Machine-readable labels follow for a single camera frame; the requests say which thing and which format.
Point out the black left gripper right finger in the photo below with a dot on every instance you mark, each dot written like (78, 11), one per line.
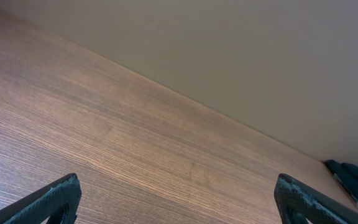
(299, 203)

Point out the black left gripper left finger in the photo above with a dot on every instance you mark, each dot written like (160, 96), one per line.
(55, 203)

